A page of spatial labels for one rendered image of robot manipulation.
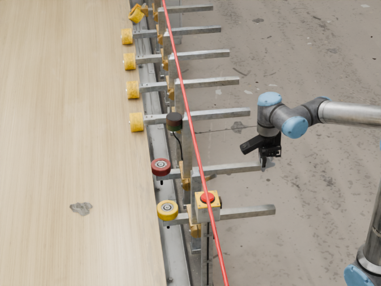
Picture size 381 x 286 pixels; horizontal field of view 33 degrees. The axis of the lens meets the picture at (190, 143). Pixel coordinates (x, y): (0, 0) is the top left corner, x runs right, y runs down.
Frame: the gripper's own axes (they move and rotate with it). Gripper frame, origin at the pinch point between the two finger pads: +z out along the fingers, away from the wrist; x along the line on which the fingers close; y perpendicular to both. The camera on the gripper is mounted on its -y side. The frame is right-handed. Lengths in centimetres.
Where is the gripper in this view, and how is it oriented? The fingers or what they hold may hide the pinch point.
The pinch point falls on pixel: (261, 169)
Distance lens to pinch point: 268.6
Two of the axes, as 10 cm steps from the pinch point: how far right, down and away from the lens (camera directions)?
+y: 9.9, -1.1, 0.8
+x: -1.3, -6.2, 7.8
